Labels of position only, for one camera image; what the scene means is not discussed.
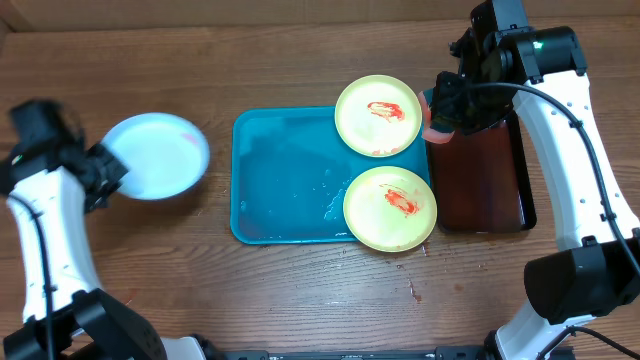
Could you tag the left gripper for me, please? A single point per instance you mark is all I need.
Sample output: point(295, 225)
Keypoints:
point(114, 169)

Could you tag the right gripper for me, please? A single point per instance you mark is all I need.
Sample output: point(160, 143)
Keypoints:
point(446, 84)

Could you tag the light blue plate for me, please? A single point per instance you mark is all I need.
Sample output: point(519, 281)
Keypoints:
point(165, 155)

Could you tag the yellow-green plate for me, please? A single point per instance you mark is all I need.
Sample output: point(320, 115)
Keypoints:
point(378, 116)
point(390, 209)

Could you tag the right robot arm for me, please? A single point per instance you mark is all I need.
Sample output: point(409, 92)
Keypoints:
point(508, 67)

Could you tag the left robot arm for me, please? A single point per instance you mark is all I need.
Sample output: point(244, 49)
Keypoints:
point(52, 180)

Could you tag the black tray with red water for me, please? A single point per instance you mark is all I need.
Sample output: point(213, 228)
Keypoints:
point(481, 181)

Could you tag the teal plastic tray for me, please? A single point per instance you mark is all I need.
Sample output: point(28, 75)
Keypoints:
point(290, 171)

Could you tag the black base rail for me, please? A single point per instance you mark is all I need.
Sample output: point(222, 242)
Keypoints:
point(439, 353)

